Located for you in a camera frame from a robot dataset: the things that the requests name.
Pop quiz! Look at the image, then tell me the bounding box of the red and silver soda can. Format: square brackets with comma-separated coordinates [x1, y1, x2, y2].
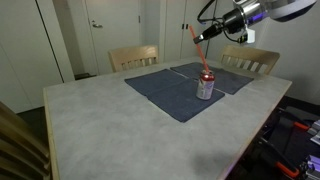
[196, 70, 215, 100]

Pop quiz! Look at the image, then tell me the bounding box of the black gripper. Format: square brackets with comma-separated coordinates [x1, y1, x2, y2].
[193, 8, 247, 44]

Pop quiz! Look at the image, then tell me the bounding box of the black orange bar clamp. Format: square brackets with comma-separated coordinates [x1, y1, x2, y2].
[258, 137, 300, 178]

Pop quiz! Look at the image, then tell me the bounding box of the light wooden chair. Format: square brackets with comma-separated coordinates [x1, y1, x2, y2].
[220, 45, 280, 75]
[108, 45, 159, 72]

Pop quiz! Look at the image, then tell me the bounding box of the dark grey cloth mat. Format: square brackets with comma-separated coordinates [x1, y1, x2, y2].
[171, 62, 253, 95]

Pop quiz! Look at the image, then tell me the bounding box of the wooden chair in foreground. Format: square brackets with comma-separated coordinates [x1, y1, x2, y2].
[0, 102, 52, 180]

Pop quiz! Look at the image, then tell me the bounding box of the white door with handle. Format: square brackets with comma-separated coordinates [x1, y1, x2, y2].
[85, 0, 140, 75]

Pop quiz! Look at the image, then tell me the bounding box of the white closet double door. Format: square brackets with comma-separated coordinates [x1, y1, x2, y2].
[162, 0, 209, 62]

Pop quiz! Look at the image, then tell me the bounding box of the red plastic straw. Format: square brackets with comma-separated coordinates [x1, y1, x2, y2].
[189, 25, 209, 73]

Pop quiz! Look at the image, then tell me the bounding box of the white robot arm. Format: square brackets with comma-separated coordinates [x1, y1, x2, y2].
[193, 0, 317, 44]

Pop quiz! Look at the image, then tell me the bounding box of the dark blue cloth mat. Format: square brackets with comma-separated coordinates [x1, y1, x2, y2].
[125, 69, 225, 122]

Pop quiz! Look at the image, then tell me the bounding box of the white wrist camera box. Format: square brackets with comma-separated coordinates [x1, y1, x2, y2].
[238, 29, 255, 44]

